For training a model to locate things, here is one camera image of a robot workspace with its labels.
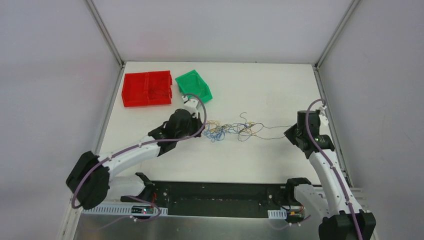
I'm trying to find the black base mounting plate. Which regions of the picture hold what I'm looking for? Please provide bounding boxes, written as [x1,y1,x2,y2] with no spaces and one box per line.
[137,181,307,219]

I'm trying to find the blue yellow wire bundle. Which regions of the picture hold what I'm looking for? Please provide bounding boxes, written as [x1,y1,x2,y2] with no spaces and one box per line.
[202,112,294,143]

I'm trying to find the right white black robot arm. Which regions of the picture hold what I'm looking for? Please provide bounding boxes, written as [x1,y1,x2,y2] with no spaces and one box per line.
[282,110,377,240]

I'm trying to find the left circuit board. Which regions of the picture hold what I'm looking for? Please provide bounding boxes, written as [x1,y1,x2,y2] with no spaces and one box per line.
[131,205,156,216]

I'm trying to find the right circuit board connector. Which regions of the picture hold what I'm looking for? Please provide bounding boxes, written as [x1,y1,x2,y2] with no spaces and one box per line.
[286,211,305,223]

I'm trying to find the red plastic bin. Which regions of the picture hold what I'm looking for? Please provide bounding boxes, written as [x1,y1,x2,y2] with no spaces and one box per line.
[121,70,173,108]

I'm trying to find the aluminium frame rail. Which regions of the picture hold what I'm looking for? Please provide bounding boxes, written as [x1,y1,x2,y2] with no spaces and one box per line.
[67,181,168,216]

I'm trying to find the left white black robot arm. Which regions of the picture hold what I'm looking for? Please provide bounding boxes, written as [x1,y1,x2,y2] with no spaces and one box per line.
[65,108,206,210]

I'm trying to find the green plastic bin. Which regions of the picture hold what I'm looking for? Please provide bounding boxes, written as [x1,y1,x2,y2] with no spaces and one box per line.
[175,70,213,103]

